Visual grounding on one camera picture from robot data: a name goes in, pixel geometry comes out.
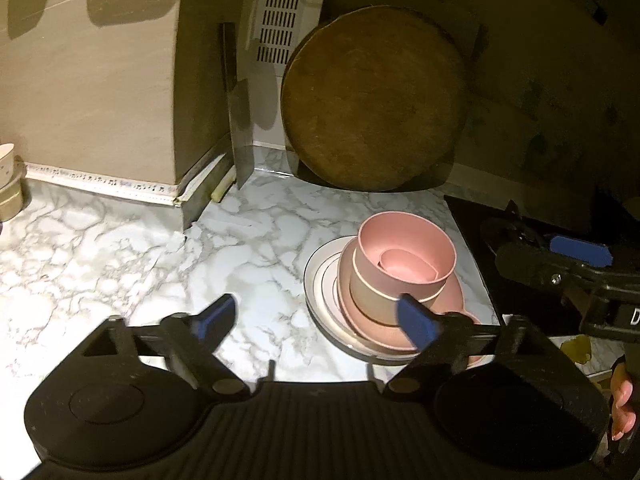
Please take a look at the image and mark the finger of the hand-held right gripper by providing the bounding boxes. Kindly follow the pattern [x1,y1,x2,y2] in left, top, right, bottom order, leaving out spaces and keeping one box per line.
[494,234,640,293]
[480,200,551,252]

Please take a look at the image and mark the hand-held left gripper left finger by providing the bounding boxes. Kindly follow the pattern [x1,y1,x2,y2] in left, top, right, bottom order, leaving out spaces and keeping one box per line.
[75,294,251,397]

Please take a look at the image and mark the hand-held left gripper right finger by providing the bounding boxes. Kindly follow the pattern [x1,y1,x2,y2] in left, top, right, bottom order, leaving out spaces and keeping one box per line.
[384,294,561,397]

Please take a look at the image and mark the pink plate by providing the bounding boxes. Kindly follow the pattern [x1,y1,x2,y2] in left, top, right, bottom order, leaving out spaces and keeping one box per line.
[336,270,483,351]

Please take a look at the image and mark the large pink bowl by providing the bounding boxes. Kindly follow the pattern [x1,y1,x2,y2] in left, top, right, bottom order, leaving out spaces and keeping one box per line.
[350,212,457,303]

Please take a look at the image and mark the white deep plate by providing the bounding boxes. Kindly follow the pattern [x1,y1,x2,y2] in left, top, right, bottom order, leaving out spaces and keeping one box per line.
[303,236,426,361]

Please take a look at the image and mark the person's right hand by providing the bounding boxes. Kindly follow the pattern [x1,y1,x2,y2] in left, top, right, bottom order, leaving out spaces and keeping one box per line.
[609,359,640,443]

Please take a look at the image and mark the black stove top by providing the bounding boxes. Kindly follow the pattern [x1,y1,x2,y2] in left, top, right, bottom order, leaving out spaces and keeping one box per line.
[444,194,601,336]

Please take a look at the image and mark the pale green stalk piece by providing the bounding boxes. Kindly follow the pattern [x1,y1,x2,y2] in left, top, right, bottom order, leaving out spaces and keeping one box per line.
[211,175,236,202]

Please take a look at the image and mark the steel cleaver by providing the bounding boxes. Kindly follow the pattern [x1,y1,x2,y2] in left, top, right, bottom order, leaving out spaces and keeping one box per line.
[221,22,257,190]

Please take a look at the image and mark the round wooden cutting board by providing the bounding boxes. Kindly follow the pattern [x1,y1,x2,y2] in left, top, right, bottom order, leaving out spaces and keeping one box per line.
[280,6,471,192]

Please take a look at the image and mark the clear lidded plastic container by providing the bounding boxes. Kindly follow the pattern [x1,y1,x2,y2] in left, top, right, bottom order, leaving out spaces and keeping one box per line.
[0,160,26,223]

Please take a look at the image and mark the white floral bowl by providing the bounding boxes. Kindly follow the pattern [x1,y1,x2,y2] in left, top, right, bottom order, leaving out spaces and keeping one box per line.
[0,143,16,190]

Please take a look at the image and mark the white slotted vent panel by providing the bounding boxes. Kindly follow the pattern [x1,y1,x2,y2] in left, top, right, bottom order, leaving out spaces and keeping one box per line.
[252,0,313,66]

